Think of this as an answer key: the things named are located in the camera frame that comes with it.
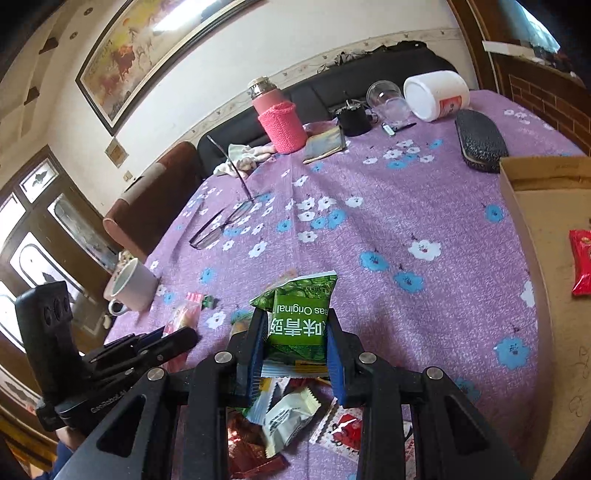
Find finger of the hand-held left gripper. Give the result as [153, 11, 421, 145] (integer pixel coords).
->
[98, 328, 167, 354]
[85, 326, 200, 371]

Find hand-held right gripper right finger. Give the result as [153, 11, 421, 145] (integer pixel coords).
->
[324, 320, 528, 480]

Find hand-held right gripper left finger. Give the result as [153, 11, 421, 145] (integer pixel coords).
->
[53, 313, 271, 480]

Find tan yellow wafer bar packet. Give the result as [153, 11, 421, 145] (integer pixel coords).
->
[262, 358, 331, 379]

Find green pea snack packet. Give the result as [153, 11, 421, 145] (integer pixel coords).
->
[249, 271, 339, 365]

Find cardboard box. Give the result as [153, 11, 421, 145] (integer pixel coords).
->
[499, 156, 591, 467]

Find person's left forearm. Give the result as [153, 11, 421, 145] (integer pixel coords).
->
[54, 425, 90, 480]

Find pink snack packet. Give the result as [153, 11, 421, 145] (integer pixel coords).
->
[164, 302, 204, 370]

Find orange snack packet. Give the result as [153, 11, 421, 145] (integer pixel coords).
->
[228, 320, 252, 348]

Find white blue candy wrapper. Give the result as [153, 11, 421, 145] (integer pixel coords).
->
[245, 376, 278, 425]

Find white mug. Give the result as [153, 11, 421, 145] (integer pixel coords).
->
[104, 257, 160, 317]

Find white packet with red label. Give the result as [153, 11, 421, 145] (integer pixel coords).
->
[308, 401, 365, 462]

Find white green snack packet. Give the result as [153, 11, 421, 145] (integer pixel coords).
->
[261, 387, 321, 460]

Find dark red shiny snack packet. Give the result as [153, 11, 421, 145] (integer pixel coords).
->
[226, 408, 289, 480]

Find white packet with red dots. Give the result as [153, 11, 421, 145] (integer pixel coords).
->
[403, 418, 416, 462]

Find eyeglasses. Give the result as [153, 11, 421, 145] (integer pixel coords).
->
[189, 134, 264, 251]

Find brown armchair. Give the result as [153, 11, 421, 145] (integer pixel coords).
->
[102, 141, 204, 261]

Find wooden glass-panel door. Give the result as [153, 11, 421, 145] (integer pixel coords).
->
[0, 145, 121, 416]

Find purple floral tablecloth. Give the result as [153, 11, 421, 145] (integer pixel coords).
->
[104, 88, 591, 480]

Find white cloth gloves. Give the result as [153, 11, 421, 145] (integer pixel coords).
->
[212, 142, 278, 177]

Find shiny notebook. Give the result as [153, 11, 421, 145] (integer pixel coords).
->
[302, 126, 348, 165]

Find pink thermos with knitted sleeve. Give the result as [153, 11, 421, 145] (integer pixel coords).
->
[247, 76, 309, 155]

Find black cup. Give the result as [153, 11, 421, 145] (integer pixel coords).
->
[336, 99, 372, 138]

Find black sofa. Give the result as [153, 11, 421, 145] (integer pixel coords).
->
[196, 44, 458, 178]

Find black glasses case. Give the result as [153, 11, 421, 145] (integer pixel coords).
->
[455, 109, 509, 174]

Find clear glass cup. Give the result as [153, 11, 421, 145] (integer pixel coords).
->
[366, 80, 411, 121]

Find framed horse painting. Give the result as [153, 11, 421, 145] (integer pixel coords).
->
[75, 0, 264, 136]

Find white plastic jar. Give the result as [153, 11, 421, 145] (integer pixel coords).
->
[403, 70, 472, 123]

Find dark clothes pile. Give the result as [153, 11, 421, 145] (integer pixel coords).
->
[369, 41, 428, 54]

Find wooden brick-pattern counter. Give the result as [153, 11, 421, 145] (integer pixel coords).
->
[489, 46, 591, 155]

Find white flat box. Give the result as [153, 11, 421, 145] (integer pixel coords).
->
[482, 41, 541, 58]

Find wooden framed glass partition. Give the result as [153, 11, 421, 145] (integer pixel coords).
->
[448, 0, 591, 70]

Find small wall plaque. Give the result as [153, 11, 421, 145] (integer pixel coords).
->
[105, 137, 129, 168]

